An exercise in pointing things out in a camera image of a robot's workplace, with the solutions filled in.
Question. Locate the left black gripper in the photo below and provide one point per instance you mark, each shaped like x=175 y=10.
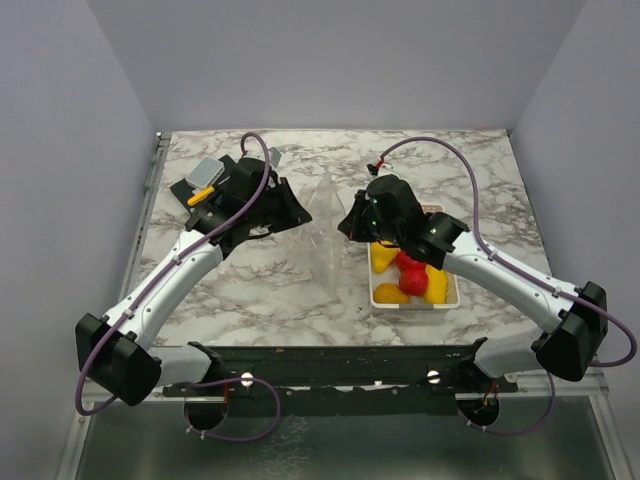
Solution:
x=294 y=212

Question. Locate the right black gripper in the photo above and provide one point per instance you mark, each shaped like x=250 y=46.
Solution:
x=352 y=225

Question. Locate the clear zip top bag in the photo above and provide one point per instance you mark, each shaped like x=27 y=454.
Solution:
x=319 y=243

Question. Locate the red strawberry toy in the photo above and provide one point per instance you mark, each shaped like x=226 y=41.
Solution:
x=414 y=281

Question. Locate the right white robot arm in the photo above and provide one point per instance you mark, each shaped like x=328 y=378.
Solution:
x=570 y=322

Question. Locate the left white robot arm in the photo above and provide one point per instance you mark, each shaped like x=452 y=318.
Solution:
x=113 y=350

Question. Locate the white plastic basket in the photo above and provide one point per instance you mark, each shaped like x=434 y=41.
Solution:
x=396 y=281

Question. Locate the red apple toy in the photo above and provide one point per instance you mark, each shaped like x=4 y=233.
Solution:
x=404 y=262

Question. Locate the yellow orange mango toy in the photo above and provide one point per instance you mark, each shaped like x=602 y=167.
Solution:
x=387 y=293

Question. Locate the grey plastic box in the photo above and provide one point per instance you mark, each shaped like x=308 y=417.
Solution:
x=205 y=173

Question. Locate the yellow lemon toy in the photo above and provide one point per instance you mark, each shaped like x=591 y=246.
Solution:
x=436 y=292

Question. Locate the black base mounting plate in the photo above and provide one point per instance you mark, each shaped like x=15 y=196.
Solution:
x=332 y=381

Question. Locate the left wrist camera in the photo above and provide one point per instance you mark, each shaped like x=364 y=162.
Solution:
x=274 y=156

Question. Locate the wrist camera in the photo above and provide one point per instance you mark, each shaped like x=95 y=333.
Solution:
x=274 y=156
x=374 y=168

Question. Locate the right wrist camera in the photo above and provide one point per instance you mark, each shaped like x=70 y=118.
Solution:
x=374 y=168

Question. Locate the aluminium rail frame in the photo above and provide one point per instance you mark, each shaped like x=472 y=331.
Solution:
x=79 y=429

